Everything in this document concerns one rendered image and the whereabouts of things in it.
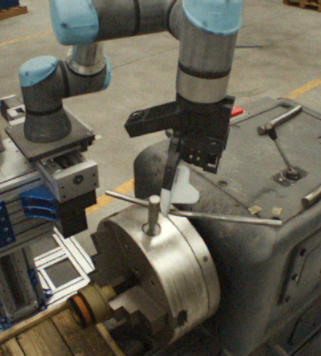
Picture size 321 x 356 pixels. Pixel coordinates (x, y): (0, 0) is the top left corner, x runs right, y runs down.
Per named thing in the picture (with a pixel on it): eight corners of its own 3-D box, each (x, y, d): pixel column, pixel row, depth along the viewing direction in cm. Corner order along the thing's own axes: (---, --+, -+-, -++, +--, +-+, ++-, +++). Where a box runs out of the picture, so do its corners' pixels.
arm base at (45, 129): (17, 128, 130) (11, 101, 124) (59, 115, 137) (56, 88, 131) (34, 148, 120) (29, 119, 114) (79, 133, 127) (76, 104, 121)
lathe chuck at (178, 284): (125, 259, 114) (127, 176, 93) (197, 346, 96) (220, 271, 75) (98, 273, 110) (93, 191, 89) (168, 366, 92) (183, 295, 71)
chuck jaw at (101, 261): (133, 263, 94) (113, 216, 93) (142, 265, 90) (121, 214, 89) (91, 285, 89) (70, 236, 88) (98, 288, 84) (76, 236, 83)
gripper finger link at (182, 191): (189, 228, 64) (205, 171, 63) (153, 217, 65) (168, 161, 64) (192, 224, 67) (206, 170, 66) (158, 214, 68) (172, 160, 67)
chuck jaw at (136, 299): (149, 275, 89) (183, 306, 80) (151, 291, 91) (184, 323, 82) (106, 299, 83) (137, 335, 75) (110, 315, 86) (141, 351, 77)
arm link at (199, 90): (170, 71, 55) (187, 49, 60) (168, 101, 58) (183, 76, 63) (225, 84, 53) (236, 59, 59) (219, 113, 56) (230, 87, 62)
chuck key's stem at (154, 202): (144, 240, 84) (147, 200, 76) (147, 232, 85) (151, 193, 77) (153, 243, 83) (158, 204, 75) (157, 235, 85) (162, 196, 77)
